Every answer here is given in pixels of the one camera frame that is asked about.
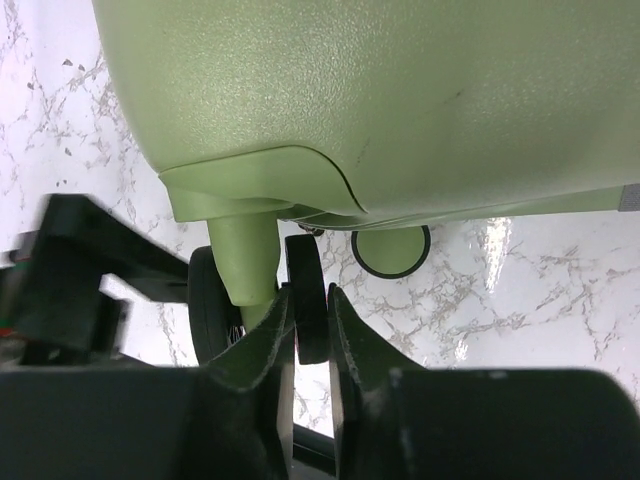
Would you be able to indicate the green suitcase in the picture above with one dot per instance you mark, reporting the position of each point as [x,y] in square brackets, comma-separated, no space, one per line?
[374,115]

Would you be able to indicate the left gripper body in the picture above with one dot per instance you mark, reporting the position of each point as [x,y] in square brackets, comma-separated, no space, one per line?
[53,311]

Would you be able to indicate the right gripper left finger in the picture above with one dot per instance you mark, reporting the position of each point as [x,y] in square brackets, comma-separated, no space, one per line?
[228,419]

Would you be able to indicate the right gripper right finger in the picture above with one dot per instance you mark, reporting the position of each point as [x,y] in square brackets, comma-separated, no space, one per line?
[394,419]

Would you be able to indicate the green suitcase wheel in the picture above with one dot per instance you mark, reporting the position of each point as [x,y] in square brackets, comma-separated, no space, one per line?
[391,254]
[216,323]

